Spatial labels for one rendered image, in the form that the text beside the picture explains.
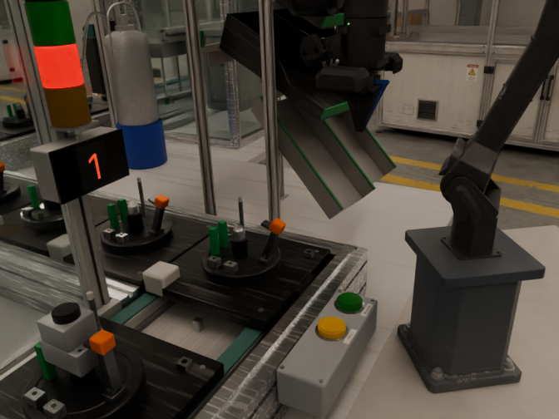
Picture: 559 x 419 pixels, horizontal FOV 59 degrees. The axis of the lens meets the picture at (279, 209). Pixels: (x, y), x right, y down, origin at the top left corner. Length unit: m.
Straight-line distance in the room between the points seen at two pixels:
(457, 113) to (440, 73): 0.40
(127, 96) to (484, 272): 1.29
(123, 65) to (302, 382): 1.25
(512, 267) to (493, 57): 4.06
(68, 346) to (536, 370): 0.68
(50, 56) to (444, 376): 0.69
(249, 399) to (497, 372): 0.39
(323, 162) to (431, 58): 3.90
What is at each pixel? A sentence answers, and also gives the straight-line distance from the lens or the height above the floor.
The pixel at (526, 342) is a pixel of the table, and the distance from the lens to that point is 0.95.
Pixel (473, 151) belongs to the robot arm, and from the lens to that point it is 0.69.
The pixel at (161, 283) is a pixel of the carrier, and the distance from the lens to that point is 0.84.
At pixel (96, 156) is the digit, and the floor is 1.21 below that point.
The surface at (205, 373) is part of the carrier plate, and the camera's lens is 0.67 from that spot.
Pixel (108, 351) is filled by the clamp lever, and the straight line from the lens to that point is 0.59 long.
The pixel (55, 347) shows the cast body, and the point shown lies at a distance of 0.63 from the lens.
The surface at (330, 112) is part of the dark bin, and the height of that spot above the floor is 1.20.
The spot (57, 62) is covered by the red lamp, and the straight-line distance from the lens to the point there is 0.68.
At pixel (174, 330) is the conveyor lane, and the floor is 0.92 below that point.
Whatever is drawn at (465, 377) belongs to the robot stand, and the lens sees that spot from 0.82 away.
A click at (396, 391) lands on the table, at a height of 0.86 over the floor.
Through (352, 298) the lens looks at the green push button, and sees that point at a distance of 0.78.
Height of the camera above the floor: 1.42
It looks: 24 degrees down
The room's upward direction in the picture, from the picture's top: 2 degrees counter-clockwise
